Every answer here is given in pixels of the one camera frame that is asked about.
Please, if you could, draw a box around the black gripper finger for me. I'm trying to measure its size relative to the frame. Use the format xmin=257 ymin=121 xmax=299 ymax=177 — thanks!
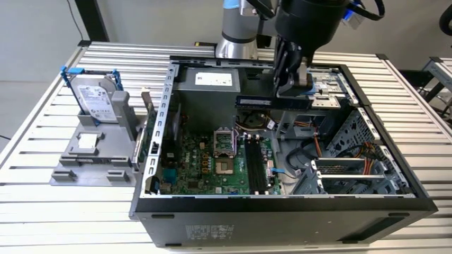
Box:
xmin=270 ymin=35 xmax=311 ymax=99

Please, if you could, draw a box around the black RAM slot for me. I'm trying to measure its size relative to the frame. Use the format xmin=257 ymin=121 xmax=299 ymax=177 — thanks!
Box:
xmin=254 ymin=134 xmax=267 ymax=195
xmin=242 ymin=134 xmax=254 ymax=195
xmin=246 ymin=134 xmax=258 ymax=195
xmin=250 ymin=134 xmax=263 ymax=195

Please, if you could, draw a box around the grey metal drive cage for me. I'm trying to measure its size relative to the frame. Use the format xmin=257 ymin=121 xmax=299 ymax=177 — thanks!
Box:
xmin=273 ymin=66 xmax=355 ymax=140

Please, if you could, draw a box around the black round fan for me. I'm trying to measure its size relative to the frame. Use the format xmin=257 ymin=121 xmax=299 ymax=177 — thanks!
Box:
xmin=242 ymin=111 xmax=270 ymax=130

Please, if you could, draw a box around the grey power supply unit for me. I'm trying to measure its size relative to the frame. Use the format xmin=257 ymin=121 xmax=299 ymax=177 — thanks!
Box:
xmin=174 ymin=67 xmax=241 ymax=133

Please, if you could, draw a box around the metal socket cover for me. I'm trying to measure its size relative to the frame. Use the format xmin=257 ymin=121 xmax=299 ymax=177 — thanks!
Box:
xmin=213 ymin=128 xmax=235 ymax=157

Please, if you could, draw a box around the CPU socket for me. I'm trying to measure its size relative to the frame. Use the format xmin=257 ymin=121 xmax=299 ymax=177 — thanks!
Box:
xmin=215 ymin=158 xmax=235 ymax=175

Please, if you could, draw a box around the slatted metal side table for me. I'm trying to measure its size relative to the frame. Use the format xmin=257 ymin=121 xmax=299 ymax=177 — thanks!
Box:
xmin=418 ymin=56 xmax=452 ymax=106

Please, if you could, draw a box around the green graphics card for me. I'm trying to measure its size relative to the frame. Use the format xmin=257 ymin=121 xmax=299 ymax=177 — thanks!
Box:
xmin=133 ymin=88 xmax=158 ymax=170

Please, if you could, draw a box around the metal disk bay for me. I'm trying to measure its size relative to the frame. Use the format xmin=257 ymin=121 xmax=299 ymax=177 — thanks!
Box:
xmin=291 ymin=156 xmax=401 ymax=196

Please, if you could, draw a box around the green motherboard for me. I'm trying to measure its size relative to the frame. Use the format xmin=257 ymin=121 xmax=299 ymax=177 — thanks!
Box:
xmin=159 ymin=129 xmax=282 ymax=196

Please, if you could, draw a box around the hard disk in blue carrier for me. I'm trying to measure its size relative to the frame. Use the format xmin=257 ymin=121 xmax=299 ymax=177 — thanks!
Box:
xmin=58 ymin=67 xmax=123 ymax=125

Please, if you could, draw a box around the grey parts rack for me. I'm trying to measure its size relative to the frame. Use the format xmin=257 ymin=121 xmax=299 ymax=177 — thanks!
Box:
xmin=47 ymin=91 xmax=149 ymax=188

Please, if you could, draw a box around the black PC case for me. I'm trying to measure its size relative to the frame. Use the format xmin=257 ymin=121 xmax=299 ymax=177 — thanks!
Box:
xmin=127 ymin=55 xmax=438 ymax=248

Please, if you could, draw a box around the silver CPU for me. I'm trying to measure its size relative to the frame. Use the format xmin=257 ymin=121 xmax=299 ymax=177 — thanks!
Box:
xmin=77 ymin=134 xmax=97 ymax=149

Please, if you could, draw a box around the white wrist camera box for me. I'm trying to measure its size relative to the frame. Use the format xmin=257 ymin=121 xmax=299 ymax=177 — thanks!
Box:
xmin=295 ymin=58 xmax=313 ymax=88

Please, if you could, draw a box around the black camera cable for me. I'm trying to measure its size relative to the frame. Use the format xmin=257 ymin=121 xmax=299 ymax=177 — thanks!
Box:
xmin=347 ymin=0 xmax=386 ymax=22

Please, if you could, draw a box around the orange wire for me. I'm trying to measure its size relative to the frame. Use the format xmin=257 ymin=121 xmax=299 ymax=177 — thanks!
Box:
xmin=313 ymin=132 xmax=322 ymax=157

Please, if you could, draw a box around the black looped wire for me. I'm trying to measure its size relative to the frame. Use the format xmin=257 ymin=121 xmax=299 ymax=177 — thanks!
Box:
xmin=283 ymin=147 xmax=317 ymax=177

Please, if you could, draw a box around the black curved hose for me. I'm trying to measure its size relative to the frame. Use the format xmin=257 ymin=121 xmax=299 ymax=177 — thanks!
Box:
xmin=437 ymin=5 xmax=452 ymax=35

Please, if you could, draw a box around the red yellow wire bundle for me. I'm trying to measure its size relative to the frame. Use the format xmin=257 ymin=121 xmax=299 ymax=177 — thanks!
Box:
xmin=358 ymin=142 xmax=381 ymax=176

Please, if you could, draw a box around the black upright post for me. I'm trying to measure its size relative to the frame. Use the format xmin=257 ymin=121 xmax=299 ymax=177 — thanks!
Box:
xmin=74 ymin=0 xmax=110 ymax=43

